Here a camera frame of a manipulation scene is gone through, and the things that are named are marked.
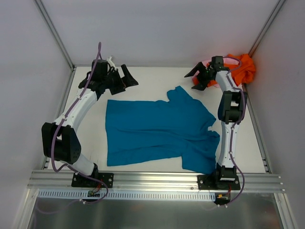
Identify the teal blue t shirt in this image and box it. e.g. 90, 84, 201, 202
105, 86, 220, 174

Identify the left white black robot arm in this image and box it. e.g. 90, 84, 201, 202
41, 58, 138, 188

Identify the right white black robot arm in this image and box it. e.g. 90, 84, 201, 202
185, 56, 247, 190

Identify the orange t shirt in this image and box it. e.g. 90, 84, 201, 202
192, 53, 257, 87

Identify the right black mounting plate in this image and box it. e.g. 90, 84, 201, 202
197, 175, 241, 190

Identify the black mounting plate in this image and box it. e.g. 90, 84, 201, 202
197, 175, 241, 190
71, 173, 114, 188

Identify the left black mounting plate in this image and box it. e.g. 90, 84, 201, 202
71, 173, 114, 188

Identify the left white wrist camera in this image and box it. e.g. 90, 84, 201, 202
106, 56, 116, 68

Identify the left aluminium corner post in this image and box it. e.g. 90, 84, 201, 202
33, 0, 75, 70

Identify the aluminium corner post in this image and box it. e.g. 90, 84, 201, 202
248, 0, 287, 57
33, 0, 75, 70

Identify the right aluminium corner post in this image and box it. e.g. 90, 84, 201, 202
248, 0, 287, 57

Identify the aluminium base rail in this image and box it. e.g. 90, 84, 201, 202
27, 170, 286, 193

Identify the white slotted cable duct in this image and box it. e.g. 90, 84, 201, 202
38, 189, 215, 202

